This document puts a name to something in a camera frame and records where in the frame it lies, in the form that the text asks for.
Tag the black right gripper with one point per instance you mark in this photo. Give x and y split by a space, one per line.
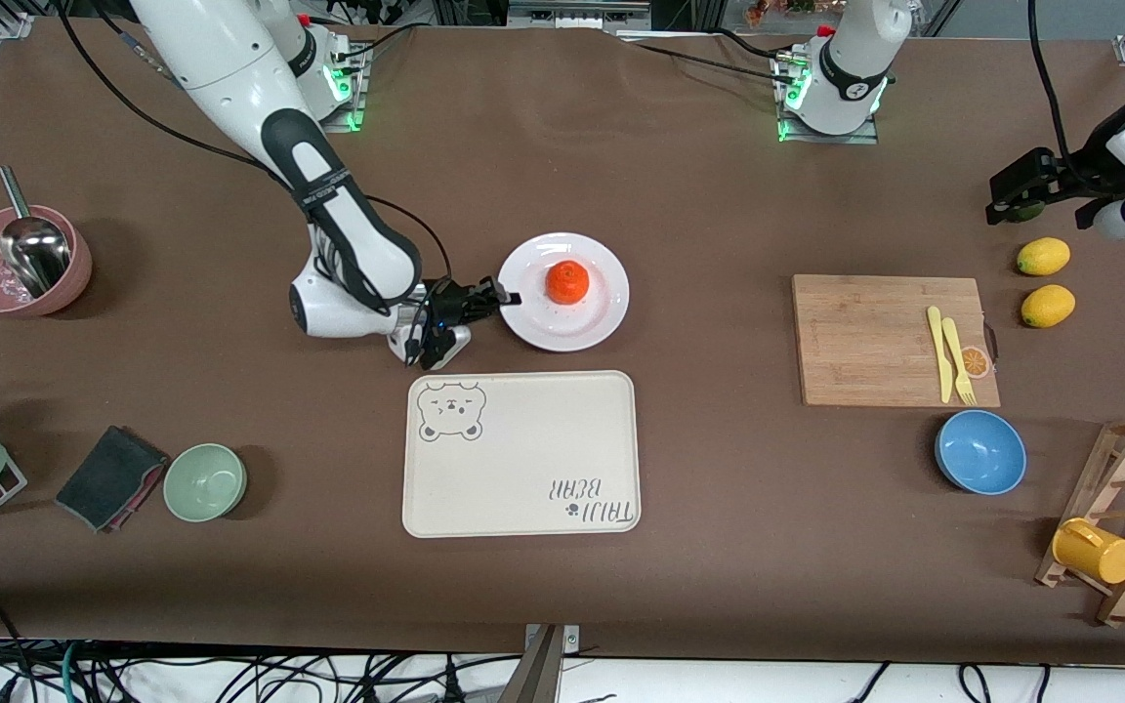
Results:
452 304

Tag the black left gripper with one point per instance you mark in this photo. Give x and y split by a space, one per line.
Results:
1078 183

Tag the orange mandarin fruit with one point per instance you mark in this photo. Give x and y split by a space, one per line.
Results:
567 283

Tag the white round plate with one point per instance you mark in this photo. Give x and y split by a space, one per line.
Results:
587 330

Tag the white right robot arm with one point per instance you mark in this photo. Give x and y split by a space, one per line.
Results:
230 59

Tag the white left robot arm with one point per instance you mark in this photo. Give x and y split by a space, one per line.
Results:
851 68

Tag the dark green lime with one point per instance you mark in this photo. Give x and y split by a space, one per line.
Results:
1031 211

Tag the yellow lemon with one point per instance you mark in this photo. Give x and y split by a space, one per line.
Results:
1048 306
1043 257

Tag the cream bear print tray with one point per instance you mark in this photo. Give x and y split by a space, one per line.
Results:
523 469

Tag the orange slice tag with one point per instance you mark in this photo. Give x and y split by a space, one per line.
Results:
976 363

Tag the yellow plastic fork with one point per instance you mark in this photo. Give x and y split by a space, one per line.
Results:
958 361

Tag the yellow plastic knife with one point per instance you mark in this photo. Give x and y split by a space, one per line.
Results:
940 356

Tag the wooden cutting board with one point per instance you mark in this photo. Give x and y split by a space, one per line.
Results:
865 376

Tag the blue bowl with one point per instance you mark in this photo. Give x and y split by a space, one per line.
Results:
980 452

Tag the wooden peg mug rack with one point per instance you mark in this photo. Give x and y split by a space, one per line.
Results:
1100 469

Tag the grey metal background box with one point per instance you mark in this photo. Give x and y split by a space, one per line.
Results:
577 14

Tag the pale green bowl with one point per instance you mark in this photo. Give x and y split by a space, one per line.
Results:
204 482

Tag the yellow mug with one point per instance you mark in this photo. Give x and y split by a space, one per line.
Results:
1095 553

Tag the dark grey folded cloth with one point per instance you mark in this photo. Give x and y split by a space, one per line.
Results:
108 478

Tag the shiny metal scoop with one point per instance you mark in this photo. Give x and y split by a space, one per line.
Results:
35 254

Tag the clear ice pieces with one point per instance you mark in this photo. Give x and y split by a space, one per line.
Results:
6 283

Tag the grey metal table bracket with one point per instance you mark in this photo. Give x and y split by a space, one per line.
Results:
572 637

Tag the dark angled mount bar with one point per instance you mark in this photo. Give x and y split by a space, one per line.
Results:
535 674

